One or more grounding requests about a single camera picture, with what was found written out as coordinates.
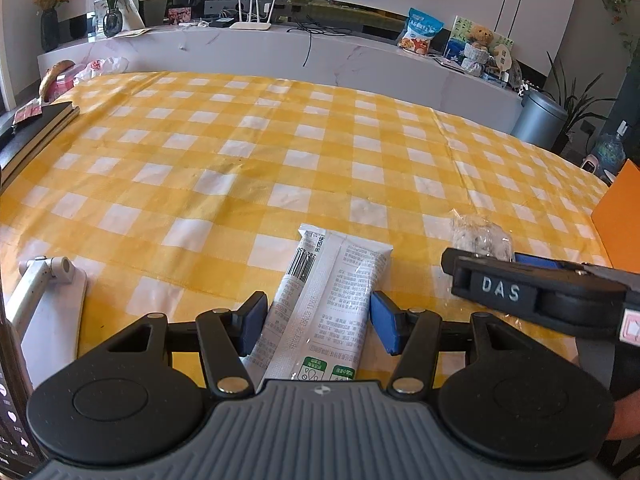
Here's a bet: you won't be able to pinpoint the pink tissue box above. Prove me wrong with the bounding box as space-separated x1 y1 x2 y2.
46 64 86 103

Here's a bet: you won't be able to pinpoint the blue water jug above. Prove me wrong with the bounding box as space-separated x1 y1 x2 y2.
591 120 628 176

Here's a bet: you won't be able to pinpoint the yellow checkered tablecloth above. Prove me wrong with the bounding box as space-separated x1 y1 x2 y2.
1 73 608 351

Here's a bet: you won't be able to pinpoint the white marble tv console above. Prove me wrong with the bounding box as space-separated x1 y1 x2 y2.
38 26 521 133

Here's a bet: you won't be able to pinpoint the potted plant by bin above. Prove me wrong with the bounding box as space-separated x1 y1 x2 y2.
547 53 616 155

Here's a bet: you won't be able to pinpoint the person's right hand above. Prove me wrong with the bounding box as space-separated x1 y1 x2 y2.
569 353 640 442

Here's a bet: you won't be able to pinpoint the white wifi router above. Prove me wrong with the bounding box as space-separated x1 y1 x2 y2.
230 0 276 32

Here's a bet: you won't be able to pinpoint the white phone stand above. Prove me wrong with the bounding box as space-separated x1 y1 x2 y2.
6 256 88 391

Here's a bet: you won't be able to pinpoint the grey metal trash bin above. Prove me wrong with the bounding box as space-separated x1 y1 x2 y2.
511 90 567 151

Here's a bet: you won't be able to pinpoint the black notebook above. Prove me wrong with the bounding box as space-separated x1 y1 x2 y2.
1 102 80 191

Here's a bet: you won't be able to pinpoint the clear mixed candy bag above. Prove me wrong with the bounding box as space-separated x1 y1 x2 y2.
451 210 514 261

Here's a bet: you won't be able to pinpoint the smartphone on stand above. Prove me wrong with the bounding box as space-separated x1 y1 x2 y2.
1 301 43 479

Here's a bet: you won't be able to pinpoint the dark vase dried flowers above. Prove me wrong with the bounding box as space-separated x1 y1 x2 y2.
32 0 68 52

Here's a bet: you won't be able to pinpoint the orange cardboard box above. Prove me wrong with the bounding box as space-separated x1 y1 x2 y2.
591 160 640 274

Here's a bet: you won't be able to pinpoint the blue snack bag on console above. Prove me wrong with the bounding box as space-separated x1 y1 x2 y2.
397 8 444 55

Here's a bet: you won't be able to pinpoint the white plastic bag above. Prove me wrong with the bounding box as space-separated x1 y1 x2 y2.
74 56 129 86

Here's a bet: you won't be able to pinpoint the pink small heater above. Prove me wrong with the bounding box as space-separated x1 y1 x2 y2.
580 154 600 174

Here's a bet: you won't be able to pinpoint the white snack packet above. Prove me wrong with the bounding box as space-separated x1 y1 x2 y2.
242 224 393 388

